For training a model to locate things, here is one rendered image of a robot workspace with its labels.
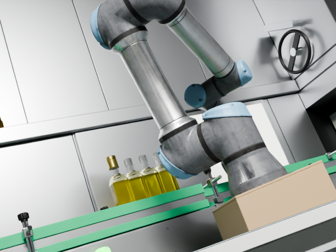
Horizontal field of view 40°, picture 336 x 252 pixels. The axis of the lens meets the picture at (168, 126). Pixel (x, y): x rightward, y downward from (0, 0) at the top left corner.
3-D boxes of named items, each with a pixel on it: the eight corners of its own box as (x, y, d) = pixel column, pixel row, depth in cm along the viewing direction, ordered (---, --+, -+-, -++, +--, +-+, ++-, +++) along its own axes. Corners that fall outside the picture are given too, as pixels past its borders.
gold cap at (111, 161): (107, 171, 156) (103, 159, 158) (116, 169, 159) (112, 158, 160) (112, 167, 154) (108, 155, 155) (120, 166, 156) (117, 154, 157)
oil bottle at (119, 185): (141, 235, 153) (121, 176, 159) (146, 231, 148) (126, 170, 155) (125, 240, 150) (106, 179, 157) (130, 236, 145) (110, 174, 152)
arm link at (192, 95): (206, 72, 144) (220, 79, 153) (178, 90, 148) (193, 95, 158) (216, 94, 141) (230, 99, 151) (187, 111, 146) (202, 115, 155)
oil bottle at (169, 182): (184, 222, 161) (164, 166, 168) (191, 217, 156) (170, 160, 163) (171, 226, 159) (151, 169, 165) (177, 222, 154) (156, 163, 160)
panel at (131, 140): (289, 169, 204) (259, 102, 214) (293, 166, 201) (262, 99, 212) (99, 222, 162) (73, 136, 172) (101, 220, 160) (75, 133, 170)
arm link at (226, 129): (256, 141, 109) (232, 92, 113) (210, 165, 115) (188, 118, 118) (271, 141, 120) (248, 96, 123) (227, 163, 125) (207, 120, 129)
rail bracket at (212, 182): (209, 210, 158) (196, 176, 162) (232, 196, 144) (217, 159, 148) (201, 212, 157) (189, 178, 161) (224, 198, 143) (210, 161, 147)
